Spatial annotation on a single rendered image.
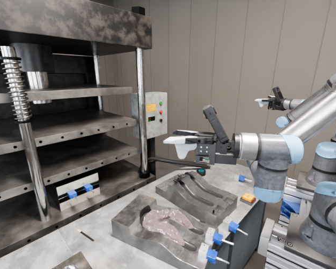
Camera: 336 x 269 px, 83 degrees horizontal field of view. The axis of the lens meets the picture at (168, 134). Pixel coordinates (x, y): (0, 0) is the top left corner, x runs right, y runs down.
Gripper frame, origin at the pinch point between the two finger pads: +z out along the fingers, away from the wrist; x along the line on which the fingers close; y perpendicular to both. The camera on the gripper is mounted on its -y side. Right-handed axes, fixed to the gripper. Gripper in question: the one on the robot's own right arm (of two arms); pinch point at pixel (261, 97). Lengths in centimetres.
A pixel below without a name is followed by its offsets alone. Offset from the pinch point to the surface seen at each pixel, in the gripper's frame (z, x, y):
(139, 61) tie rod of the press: 37, -81, -38
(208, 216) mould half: -32, -80, 49
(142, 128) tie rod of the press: 37, -88, 11
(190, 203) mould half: -19, -84, 47
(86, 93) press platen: 35, -122, -23
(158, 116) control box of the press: 58, -65, 11
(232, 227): -43, -73, 52
